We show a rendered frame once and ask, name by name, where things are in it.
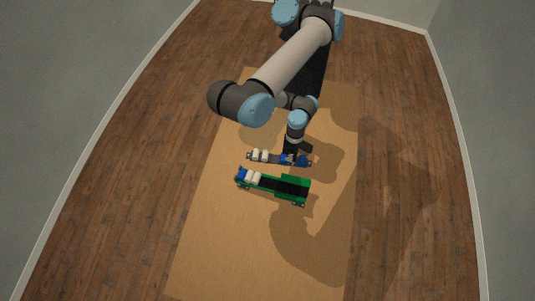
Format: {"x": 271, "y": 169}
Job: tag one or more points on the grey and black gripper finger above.
{"x": 291, "y": 158}

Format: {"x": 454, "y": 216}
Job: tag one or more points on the cream short plastic bar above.
{"x": 265, "y": 154}
{"x": 255, "y": 154}

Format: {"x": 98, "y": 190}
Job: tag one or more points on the cream cylinder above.
{"x": 249, "y": 176}
{"x": 256, "y": 178}

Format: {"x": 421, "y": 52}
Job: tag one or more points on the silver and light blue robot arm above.
{"x": 252, "y": 103}

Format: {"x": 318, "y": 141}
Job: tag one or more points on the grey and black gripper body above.
{"x": 288, "y": 147}

